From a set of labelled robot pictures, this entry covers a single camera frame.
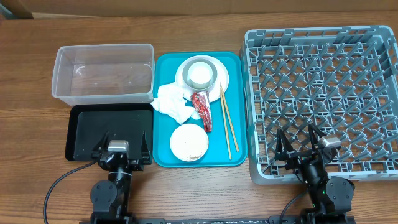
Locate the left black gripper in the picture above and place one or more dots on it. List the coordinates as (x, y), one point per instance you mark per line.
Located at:
(137, 165)

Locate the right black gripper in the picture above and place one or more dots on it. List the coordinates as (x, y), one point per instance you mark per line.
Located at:
(298, 158)

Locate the small white plate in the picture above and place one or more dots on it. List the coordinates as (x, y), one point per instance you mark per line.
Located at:
(189, 142)

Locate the white napkin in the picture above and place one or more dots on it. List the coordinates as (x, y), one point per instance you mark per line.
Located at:
(170, 101)

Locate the wooden chopstick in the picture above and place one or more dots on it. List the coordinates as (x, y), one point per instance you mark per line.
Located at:
(230, 126)
(223, 107)

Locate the red foil snack wrapper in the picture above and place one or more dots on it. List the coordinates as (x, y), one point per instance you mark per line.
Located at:
(202, 107)

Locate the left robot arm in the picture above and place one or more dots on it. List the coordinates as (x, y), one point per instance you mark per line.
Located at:
(110, 198)

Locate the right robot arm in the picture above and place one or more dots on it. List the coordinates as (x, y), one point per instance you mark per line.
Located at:
(330, 196)

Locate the grey dishwasher rack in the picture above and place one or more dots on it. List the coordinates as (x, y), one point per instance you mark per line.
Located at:
(341, 79)

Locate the clear plastic waste bin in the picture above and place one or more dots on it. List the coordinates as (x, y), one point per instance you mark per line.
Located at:
(104, 74)

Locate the black plastic tray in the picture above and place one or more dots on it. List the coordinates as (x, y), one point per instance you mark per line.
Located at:
(88, 123)

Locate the teal serving tray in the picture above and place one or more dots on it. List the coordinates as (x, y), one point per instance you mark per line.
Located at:
(217, 153)

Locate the large white plate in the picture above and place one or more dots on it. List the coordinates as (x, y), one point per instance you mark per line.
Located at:
(214, 91)

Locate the white paper cup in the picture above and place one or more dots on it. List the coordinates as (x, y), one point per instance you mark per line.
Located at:
(200, 75)

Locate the grey-rimmed white bowl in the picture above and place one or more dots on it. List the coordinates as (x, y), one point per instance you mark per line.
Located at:
(187, 66)

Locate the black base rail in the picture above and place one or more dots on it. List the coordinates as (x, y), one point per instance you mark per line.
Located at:
(270, 220)

